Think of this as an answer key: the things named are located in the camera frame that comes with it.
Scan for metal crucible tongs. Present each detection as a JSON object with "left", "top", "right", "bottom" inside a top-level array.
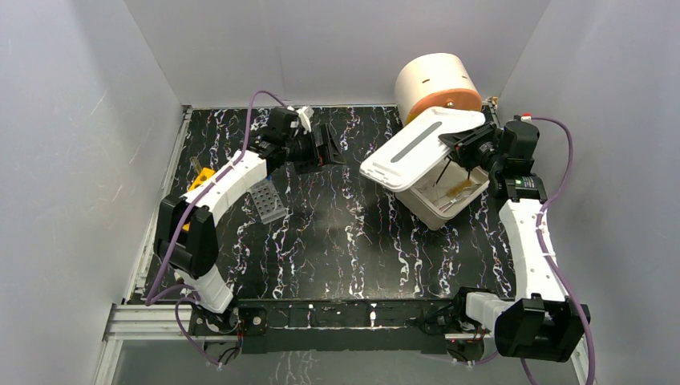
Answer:
[{"left": 438, "top": 191, "right": 471, "bottom": 211}]

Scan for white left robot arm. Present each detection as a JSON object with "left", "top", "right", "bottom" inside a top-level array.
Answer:
[{"left": 154, "top": 106, "right": 346, "bottom": 334}]

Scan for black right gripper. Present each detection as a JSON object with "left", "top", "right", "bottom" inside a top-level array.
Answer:
[{"left": 438, "top": 121, "right": 504, "bottom": 174}]

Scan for yellow test tube rack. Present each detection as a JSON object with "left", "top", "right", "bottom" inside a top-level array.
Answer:
[{"left": 182, "top": 166, "right": 216, "bottom": 232}]

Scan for cream cylindrical drawer cabinet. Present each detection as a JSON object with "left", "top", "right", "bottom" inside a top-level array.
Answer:
[{"left": 394, "top": 53, "right": 482, "bottom": 125}]

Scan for white plastic bin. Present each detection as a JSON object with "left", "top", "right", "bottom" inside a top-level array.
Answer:
[{"left": 395, "top": 160, "right": 489, "bottom": 230}]

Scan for aluminium frame rail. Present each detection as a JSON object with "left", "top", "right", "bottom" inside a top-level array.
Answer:
[{"left": 100, "top": 300, "right": 585, "bottom": 341}]

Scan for white bin lid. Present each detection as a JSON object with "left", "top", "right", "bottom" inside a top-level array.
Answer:
[{"left": 360, "top": 107, "right": 486, "bottom": 193}]

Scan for clear plastic tube rack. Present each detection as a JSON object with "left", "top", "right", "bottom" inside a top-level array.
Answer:
[{"left": 249, "top": 179, "right": 288, "bottom": 225}]

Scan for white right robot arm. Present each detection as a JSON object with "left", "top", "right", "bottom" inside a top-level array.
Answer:
[{"left": 439, "top": 120, "right": 590, "bottom": 363}]

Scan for brown test tube brush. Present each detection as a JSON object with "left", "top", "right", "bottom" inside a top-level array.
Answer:
[{"left": 447, "top": 179, "right": 472, "bottom": 197}]

